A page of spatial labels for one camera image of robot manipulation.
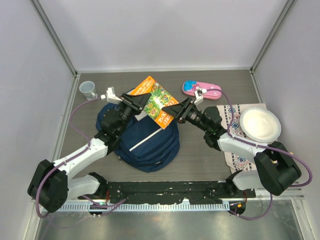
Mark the orange green treehouse book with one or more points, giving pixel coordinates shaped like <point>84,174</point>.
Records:
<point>159,98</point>

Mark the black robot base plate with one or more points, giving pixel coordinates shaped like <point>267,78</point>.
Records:
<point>170,192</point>

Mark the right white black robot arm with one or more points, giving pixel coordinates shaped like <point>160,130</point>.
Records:
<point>275,170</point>

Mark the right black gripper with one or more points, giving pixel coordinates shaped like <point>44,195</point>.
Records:
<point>180,111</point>

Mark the patterned beige placemat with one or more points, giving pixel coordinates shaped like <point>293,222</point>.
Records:
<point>231,119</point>

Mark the white shallow bowl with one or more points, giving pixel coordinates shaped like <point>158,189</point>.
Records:
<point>260,124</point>

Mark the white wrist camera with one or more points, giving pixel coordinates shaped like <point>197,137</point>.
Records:
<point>110,96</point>
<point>199,95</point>

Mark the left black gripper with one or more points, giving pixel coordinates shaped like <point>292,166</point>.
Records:
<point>135,102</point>

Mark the navy blue student backpack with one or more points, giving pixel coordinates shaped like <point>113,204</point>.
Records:
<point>146,146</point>

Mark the light blue footed cup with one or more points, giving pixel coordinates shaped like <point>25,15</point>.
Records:
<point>88,89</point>

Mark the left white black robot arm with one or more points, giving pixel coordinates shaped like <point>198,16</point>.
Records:
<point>49,184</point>

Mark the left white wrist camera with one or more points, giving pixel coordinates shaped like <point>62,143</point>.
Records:
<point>110,96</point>

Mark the pink cartoon pencil case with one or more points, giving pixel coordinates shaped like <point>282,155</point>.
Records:
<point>212,91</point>

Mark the white slotted cable duct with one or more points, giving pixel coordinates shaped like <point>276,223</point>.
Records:
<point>185,206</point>

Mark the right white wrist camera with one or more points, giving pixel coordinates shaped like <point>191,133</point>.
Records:
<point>199,95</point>

